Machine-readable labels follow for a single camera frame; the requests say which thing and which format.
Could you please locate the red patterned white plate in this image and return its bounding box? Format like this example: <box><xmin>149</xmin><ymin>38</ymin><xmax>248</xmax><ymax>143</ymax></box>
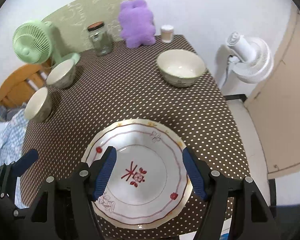
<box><xmin>84</xmin><ymin>122</ymin><xmax>190</xmax><ymax>225</ymax></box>

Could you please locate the grey speckled bowl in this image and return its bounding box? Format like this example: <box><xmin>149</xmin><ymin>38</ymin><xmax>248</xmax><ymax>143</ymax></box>
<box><xmin>46</xmin><ymin>59</ymin><xmax>76</xmax><ymax>89</ymax></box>
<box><xmin>24</xmin><ymin>87</ymin><xmax>52</xmax><ymax>122</ymax></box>

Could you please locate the yellow floral plate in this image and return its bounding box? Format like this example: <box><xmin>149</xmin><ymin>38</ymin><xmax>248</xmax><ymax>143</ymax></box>
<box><xmin>81</xmin><ymin>118</ymin><xmax>193</xmax><ymax>230</ymax></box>

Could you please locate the large cream bowl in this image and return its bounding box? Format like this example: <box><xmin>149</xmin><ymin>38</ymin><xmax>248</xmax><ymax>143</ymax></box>
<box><xmin>156</xmin><ymin>49</ymin><xmax>207</xmax><ymax>88</ymax></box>

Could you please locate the blue checkered cloth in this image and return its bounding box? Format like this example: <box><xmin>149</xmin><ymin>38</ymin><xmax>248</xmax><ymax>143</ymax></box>
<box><xmin>0</xmin><ymin>104</ymin><xmax>30</xmax><ymax>208</ymax></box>

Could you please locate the wooden chair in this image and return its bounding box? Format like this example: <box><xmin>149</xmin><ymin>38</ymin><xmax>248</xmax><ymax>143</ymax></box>
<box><xmin>0</xmin><ymin>59</ymin><xmax>52</xmax><ymax>108</ymax></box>

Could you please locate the beige door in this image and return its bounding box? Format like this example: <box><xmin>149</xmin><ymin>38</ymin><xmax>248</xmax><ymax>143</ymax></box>
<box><xmin>244</xmin><ymin>4</ymin><xmax>300</xmax><ymax>179</ymax></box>

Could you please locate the brown polka dot tablecloth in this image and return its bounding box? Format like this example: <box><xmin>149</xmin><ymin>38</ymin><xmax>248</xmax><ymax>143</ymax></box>
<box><xmin>20</xmin><ymin>35</ymin><xmax>249</xmax><ymax>239</ymax></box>

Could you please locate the green desk fan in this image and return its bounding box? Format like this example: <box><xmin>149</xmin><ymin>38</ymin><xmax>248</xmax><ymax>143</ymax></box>
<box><xmin>12</xmin><ymin>21</ymin><xmax>81</xmax><ymax>66</ymax></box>

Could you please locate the white fan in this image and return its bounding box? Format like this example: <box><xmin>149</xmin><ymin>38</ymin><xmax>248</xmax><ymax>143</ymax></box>
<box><xmin>216</xmin><ymin>32</ymin><xmax>274</xmax><ymax>88</ymax></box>

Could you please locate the glass jar black lid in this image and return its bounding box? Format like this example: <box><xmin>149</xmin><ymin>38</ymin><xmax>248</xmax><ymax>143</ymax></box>
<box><xmin>87</xmin><ymin>21</ymin><xmax>113</xmax><ymax>56</ymax></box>

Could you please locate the cotton swab container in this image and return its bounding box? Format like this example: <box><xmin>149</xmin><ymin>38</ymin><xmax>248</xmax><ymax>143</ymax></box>
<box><xmin>160</xmin><ymin>24</ymin><xmax>174</xmax><ymax>43</ymax></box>

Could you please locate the purple plush toy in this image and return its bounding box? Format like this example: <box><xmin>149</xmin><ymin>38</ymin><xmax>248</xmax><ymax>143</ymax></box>
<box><xmin>118</xmin><ymin>0</ymin><xmax>156</xmax><ymax>49</ymax></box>

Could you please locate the green animal print wall mat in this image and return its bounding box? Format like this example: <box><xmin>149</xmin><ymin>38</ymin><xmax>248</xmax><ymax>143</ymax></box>
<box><xmin>43</xmin><ymin>0</ymin><xmax>126</xmax><ymax>56</ymax></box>

